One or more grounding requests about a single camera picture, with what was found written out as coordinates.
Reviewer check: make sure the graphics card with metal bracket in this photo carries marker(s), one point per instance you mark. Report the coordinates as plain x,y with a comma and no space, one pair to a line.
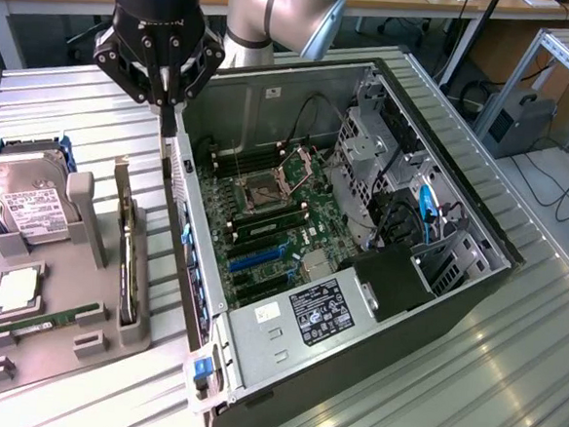
129,271

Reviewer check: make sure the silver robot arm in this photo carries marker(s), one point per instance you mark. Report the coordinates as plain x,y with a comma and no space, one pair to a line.
259,16

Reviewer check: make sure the black RAM slot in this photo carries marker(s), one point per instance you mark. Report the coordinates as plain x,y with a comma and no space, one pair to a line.
247,150
246,171
246,164
267,218
244,232
265,212
247,157

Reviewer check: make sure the thin metal locking lever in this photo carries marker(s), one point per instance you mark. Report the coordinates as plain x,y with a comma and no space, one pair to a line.
238,161

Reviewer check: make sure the blue disk caddy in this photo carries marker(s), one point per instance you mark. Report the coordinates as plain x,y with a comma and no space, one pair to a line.
68,154

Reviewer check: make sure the CPU socket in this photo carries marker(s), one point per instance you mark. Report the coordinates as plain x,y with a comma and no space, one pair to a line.
261,192

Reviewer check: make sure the silver hard disk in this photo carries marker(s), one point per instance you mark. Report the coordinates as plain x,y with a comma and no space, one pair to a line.
17,190

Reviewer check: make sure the green RAM stick white sticker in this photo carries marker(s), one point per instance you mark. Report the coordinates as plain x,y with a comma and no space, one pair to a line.
264,230

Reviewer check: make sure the green motherboard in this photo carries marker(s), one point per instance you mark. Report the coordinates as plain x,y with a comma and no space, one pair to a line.
314,210

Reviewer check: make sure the perforated metal disk bay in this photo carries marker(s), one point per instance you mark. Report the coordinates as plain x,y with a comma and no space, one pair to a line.
367,151

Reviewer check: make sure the black long expansion slot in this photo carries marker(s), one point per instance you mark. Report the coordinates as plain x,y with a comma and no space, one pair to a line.
256,249
254,300
264,287

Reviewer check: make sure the blue expansion slot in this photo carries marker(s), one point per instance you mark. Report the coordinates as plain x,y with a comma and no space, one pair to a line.
259,261

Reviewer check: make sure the black office chair base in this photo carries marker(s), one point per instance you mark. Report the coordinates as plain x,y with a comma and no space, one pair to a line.
410,22

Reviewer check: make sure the black short expansion slot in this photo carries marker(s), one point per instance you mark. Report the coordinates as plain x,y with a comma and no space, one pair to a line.
245,282

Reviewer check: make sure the silver chipset heatsink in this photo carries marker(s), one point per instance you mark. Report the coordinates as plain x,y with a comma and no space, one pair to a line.
317,267

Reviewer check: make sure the grey parts rack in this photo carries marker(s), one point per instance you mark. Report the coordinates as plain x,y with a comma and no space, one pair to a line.
78,297

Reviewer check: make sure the silver CPU chip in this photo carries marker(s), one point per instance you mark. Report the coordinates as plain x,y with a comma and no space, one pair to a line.
15,290

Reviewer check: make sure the black stand pole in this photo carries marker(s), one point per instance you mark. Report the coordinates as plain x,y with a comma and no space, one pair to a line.
472,41

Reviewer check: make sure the metal power supply unit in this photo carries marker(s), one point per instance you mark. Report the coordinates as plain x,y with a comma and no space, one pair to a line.
275,345

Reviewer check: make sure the black plastic box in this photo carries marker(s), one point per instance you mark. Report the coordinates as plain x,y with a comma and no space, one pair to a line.
392,284

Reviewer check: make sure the blue case latch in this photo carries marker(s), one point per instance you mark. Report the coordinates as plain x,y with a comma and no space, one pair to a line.
202,370

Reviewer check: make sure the open black PC case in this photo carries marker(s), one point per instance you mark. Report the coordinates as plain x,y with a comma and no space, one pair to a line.
400,368

